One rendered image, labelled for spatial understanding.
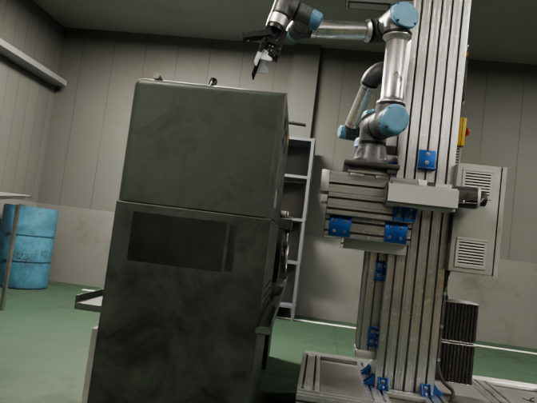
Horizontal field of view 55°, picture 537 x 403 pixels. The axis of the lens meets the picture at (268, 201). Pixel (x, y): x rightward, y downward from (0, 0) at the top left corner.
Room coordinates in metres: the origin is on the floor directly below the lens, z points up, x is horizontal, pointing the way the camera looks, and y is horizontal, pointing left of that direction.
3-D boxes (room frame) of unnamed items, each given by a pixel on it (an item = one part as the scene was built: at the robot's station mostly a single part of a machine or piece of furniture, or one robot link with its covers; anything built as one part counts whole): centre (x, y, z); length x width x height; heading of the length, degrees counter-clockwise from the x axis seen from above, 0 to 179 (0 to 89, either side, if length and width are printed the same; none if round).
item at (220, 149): (1.85, 0.20, 1.06); 0.59 x 0.48 x 0.39; 176
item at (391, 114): (2.02, -0.44, 1.54); 0.15 x 0.12 x 0.55; 14
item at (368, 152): (2.15, -0.41, 1.21); 0.15 x 0.15 x 0.10
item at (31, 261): (5.44, 2.48, 0.42); 0.55 x 0.55 x 0.85
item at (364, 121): (2.15, -0.41, 1.33); 0.13 x 0.12 x 0.14; 14
